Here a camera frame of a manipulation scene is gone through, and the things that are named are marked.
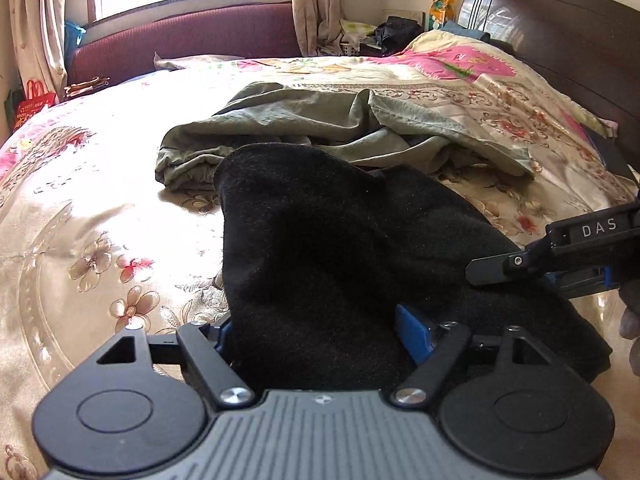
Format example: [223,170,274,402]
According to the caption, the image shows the person's right hand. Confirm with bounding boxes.
[619,280,640,342]

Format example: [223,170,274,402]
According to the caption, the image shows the yellow packet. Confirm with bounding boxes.
[430,0,458,28]

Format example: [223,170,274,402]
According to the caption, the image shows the blue pillow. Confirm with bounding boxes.
[442,20,493,43]

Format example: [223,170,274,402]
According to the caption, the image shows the beige curtain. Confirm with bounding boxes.
[290,0,346,58]
[7,0,68,93]

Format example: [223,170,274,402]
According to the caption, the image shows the olive green pants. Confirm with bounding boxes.
[155,81,538,193]

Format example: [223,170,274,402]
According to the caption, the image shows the beige pillow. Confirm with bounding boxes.
[152,52,241,72]

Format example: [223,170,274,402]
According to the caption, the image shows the blue bag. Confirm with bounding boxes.
[64,20,87,53]

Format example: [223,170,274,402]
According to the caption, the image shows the black cloth pile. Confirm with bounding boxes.
[375,16,423,56]

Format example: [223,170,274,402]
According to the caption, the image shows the green bag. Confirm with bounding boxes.
[4,89,23,128]

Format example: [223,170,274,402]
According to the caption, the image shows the floral satin bedspread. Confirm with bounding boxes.
[0,30,640,466]

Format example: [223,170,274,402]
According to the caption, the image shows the white patterned cloth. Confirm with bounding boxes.
[340,19,378,56]

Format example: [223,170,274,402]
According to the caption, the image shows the maroon upholstered sofa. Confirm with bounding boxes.
[67,2,303,88]

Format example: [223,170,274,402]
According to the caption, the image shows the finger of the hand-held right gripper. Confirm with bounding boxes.
[465,240,552,288]

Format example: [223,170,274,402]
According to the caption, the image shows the brown wooden hanger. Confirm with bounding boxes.
[64,76,111,97]

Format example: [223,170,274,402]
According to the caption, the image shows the red paper bag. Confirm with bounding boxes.
[17,80,57,128]

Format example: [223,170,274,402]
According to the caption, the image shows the black flat case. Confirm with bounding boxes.
[585,130,638,181]

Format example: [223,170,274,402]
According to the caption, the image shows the dark wooden headboard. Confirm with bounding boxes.
[457,0,640,161]

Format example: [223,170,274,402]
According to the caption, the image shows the black pants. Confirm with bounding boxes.
[212,142,613,391]

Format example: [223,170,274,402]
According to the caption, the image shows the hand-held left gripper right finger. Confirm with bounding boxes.
[390,302,553,409]

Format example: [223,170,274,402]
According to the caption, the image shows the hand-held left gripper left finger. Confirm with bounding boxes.
[92,312,256,409]

